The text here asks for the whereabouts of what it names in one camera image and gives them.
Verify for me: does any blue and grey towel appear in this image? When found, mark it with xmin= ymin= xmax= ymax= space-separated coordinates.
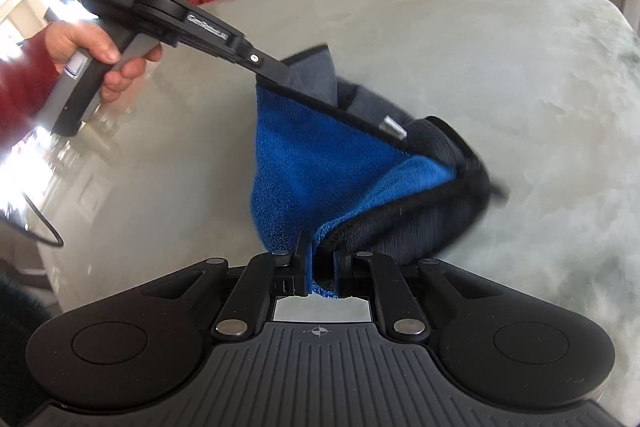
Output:
xmin=250 ymin=46 xmax=506 ymax=296

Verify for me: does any person's left hand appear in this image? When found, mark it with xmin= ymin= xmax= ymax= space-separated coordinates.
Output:
xmin=44 ymin=22 xmax=163 ymax=103

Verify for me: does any black cable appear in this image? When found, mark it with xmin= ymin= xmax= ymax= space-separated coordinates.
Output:
xmin=0 ymin=192 xmax=65 ymax=249

